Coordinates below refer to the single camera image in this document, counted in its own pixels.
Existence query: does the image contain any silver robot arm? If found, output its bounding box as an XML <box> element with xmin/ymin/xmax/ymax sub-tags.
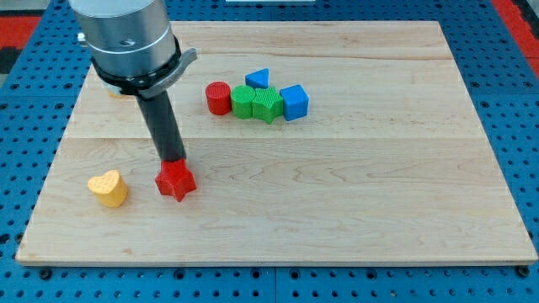
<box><xmin>69</xmin><ymin>0</ymin><xmax>176</xmax><ymax>77</ymax></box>

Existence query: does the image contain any yellow block behind arm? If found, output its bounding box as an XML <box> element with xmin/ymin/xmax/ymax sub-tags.
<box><xmin>103</xmin><ymin>82</ymin><xmax>126</xmax><ymax>98</ymax></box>

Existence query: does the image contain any green star block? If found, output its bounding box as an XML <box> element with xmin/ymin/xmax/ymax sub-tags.
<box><xmin>252</xmin><ymin>87</ymin><xmax>284</xmax><ymax>124</ymax></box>

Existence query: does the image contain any blue cube block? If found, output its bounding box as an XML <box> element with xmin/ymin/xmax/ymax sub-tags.
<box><xmin>280</xmin><ymin>84</ymin><xmax>309</xmax><ymax>121</ymax></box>

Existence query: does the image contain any red star block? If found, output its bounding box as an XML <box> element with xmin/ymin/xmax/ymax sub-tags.
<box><xmin>155</xmin><ymin>159</ymin><xmax>197</xmax><ymax>202</ymax></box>

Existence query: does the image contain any wooden board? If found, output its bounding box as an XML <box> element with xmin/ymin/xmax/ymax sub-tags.
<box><xmin>16</xmin><ymin>21</ymin><xmax>537</xmax><ymax>267</ymax></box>

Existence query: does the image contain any green cylinder block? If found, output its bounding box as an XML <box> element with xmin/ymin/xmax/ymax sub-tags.
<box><xmin>231</xmin><ymin>85</ymin><xmax>256</xmax><ymax>120</ymax></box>

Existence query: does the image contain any red cylinder block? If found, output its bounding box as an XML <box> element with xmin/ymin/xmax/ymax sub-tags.
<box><xmin>205</xmin><ymin>82</ymin><xmax>232</xmax><ymax>115</ymax></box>

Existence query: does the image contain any blue triangle block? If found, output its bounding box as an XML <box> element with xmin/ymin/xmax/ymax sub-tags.
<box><xmin>244</xmin><ymin>68</ymin><xmax>270</xmax><ymax>89</ymax></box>

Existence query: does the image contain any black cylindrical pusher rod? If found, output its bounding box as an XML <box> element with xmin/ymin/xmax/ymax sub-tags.
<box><xmin>136</xmin><ymin>91</ymin><xmax>186</xmax><ymax>162</ymax></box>

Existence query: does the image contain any yellow heart block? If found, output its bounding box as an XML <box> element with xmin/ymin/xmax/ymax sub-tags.
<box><xmin>87</xmin><ymin>170</ymin><xmax>128</xmax><ymax>208</ymax></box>

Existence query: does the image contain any black and grey clamp ring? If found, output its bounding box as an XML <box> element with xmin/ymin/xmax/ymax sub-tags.
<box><xmin>77</xmin><ymin>32</ymin><xmax>199</xmax><ymax>100</ymax></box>

